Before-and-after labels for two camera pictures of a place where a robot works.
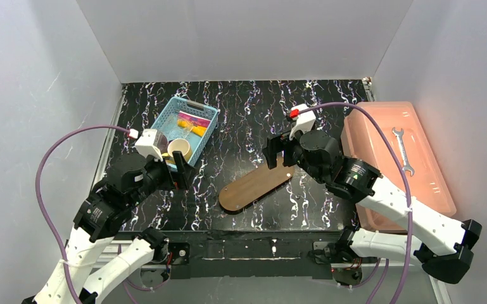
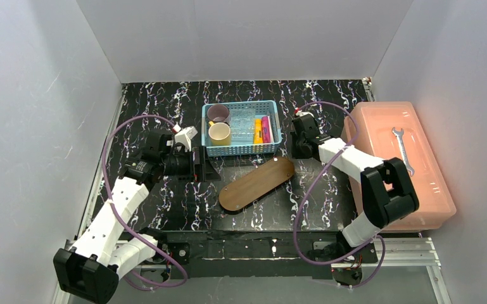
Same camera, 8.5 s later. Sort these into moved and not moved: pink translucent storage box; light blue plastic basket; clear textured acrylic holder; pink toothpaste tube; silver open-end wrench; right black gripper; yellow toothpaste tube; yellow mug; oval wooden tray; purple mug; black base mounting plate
Moved: yellow toothpaste tube; purple mug; right black gripper; yellow mug; light blue plastic basket; clear textured acrylic holder; pink toothpaste tube
Not moved: pink translucent storage box; silver open-end wrench; black base mounting plate; oval wooden tray
